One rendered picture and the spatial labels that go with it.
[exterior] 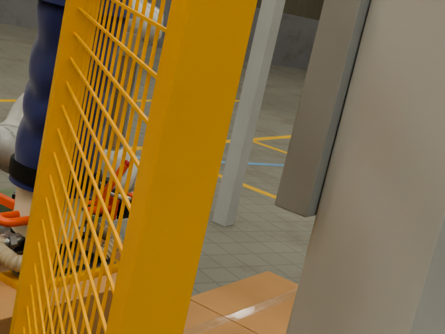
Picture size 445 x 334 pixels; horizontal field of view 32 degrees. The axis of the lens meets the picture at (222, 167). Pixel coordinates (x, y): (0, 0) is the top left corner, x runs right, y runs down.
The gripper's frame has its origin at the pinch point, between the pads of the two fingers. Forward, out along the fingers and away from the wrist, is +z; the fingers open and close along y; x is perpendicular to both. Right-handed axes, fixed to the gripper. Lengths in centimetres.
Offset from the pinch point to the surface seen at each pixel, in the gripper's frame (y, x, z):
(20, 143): -18.0, 36.4, -2.5
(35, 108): -27.5, 36.6, 1.0
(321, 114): -50, 77, 94
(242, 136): 34, -313, -161
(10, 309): 13, 51, 18
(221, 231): 103, -301, -153
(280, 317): 53, -95, 10
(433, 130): -52, 75, 108
